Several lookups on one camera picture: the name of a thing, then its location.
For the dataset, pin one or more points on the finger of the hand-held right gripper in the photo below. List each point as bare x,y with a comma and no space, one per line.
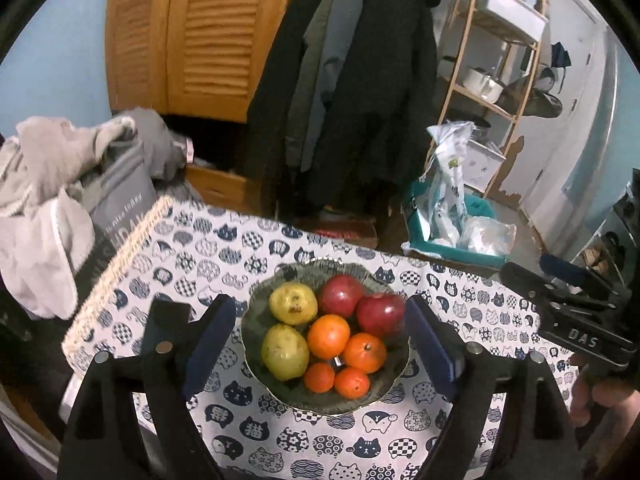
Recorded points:
525,285
565,270

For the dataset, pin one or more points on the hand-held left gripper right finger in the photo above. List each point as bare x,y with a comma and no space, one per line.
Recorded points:
430,345

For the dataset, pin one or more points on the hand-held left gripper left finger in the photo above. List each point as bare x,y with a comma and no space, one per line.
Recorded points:
210,345

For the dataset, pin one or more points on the orange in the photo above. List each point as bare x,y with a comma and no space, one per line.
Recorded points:
328,336
365,352

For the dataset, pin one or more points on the yellow pear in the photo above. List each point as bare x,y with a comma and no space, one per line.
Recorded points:
285,352
293,303

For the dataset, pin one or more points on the small tangerine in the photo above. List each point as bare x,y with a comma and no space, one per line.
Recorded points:
320,376
351,381

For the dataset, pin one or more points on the dark red apple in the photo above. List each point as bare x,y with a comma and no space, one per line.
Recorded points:
341,296

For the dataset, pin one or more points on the person's right hand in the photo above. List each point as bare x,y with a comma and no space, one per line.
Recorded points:
610,405

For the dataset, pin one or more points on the white shoe rack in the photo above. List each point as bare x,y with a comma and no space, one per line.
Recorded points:
605,240

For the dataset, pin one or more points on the clear plastic bag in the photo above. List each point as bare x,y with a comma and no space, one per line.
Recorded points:
487,235

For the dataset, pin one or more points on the cat print tablecloth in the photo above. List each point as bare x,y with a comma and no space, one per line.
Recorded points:
250,245

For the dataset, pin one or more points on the teal box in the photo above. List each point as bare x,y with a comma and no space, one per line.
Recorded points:
417,220

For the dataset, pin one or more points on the white patterned crate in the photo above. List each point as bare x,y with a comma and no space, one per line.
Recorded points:
482,165

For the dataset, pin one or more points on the pale blue door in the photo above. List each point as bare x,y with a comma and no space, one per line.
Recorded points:
570,135

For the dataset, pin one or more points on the wooden drawer box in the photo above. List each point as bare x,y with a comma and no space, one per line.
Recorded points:
220,187

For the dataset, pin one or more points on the metal steamer pot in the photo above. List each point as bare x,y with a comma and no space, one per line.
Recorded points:
481,130

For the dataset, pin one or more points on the hanging olive hat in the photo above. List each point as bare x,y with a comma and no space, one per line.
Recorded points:
542,95

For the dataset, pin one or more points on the dark grey garment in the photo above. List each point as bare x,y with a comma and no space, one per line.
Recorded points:
160,140

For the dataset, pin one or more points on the wooden shelf rack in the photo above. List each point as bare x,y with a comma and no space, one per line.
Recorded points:
450,85

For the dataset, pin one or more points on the light grey clothing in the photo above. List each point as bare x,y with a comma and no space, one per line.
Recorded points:
40,200

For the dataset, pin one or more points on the black coat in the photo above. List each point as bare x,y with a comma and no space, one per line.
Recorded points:
385,85

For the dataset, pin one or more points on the white storage bin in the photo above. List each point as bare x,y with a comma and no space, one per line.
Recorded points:
510,10

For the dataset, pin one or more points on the grey jacket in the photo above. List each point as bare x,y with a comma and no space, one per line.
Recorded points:
320,70

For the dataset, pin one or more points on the wooden louvered wardrobe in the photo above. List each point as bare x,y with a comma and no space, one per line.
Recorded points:
200,35

